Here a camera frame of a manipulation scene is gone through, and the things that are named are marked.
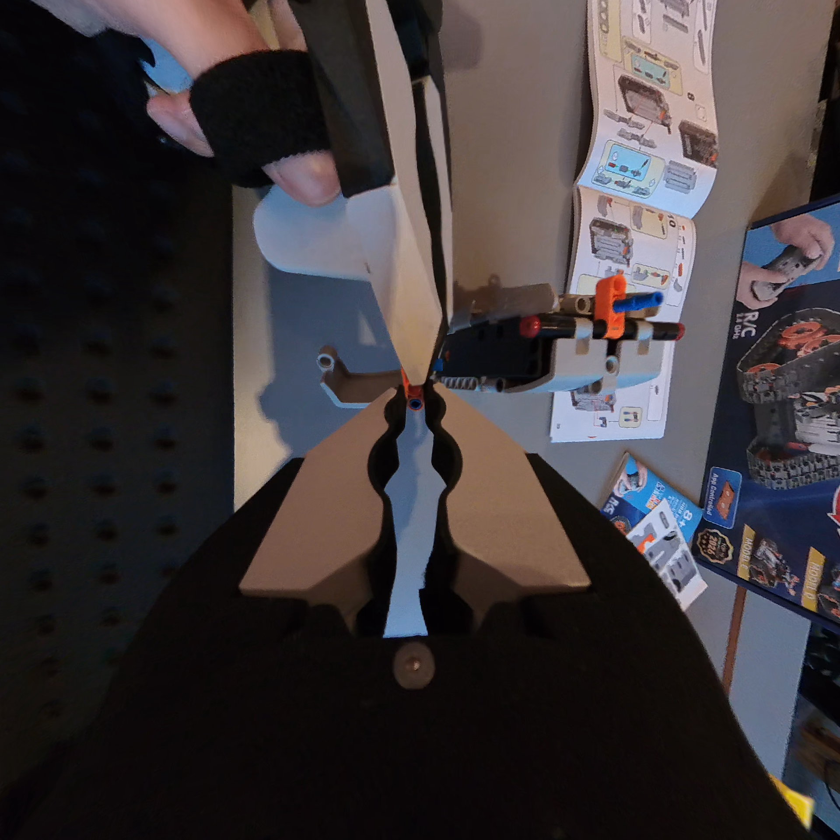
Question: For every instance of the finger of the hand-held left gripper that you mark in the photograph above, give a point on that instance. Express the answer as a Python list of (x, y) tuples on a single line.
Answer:
[(407, 262), (443, 197)]

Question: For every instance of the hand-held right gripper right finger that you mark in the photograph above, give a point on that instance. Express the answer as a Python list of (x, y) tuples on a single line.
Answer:
[(512, 525)]

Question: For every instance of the yellow tape roll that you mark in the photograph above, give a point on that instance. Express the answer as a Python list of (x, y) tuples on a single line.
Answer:
[(791, 800)]

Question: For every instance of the sticker sheet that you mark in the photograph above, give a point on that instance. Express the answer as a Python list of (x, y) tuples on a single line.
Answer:
[(676, 564)]

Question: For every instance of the person's left hand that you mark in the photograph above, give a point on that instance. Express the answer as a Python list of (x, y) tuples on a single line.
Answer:
[(164, 33)]

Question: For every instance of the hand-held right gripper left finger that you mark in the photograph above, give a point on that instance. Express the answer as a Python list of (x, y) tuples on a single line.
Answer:
[(315, 525)]

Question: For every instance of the grey brick robot assembly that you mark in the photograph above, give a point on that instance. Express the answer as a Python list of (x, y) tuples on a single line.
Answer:
[(512, 354)]

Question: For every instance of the grey desk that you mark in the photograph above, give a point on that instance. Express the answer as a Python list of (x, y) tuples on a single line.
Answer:
[(512, 131)]

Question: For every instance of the black perforated plastic panel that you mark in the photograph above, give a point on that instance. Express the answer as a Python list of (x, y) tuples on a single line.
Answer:
[(98, 394)]

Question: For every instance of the open instruction booklet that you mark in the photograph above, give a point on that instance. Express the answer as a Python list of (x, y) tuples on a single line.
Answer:
[(643, 216)]

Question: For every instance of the grey curved panel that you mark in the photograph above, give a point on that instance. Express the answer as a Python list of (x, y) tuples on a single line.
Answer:
[(354, 384)]

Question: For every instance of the blue robot kit box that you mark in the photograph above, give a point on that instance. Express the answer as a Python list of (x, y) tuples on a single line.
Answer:
[(774, 394)]

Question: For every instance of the blue manual booklet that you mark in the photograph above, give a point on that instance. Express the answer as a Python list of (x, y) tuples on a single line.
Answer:
[(633, 489)]

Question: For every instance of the small grey panel orange connector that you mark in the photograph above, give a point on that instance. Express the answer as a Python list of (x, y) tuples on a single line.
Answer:
[(413, 394)]

